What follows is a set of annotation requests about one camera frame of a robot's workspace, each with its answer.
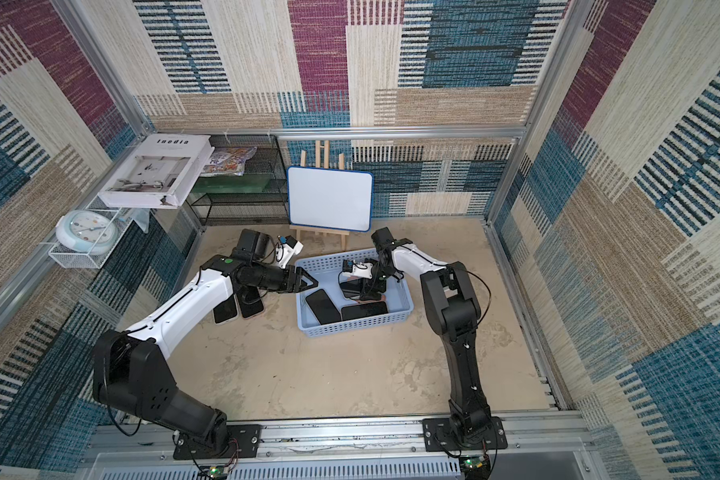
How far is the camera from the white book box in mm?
718

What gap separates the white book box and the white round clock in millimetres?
53

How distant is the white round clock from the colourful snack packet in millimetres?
251

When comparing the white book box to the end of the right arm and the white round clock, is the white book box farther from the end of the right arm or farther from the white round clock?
the end of the right arm

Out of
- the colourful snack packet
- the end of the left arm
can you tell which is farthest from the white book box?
the end of the left arm

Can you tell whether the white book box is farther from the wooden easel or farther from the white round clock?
the wooden easel

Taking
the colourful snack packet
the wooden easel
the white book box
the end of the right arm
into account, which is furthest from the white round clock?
the end of the right arm

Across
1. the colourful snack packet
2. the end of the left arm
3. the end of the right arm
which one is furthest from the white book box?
the end of the right arm

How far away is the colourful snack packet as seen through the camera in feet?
2.76

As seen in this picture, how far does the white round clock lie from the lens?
2.11 ft

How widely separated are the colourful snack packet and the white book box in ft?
0.05

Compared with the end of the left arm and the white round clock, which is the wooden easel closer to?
the end of the left arm
